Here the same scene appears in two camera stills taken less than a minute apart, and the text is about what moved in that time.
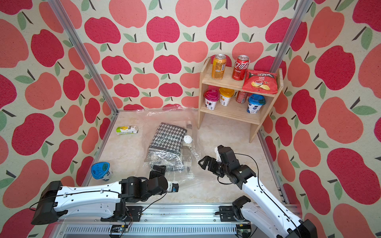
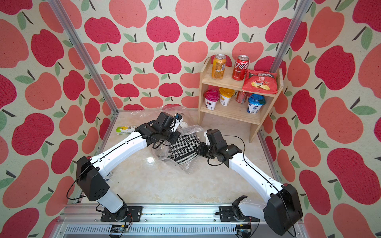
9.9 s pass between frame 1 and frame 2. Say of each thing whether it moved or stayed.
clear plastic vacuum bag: moved
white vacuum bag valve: moved
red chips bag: stayed
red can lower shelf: stayed
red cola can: stayed
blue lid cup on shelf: stayed
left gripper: moved
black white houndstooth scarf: moved
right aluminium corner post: stayed
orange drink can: stayed
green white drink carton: stayed
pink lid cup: stayed
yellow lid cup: stayed
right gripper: moved
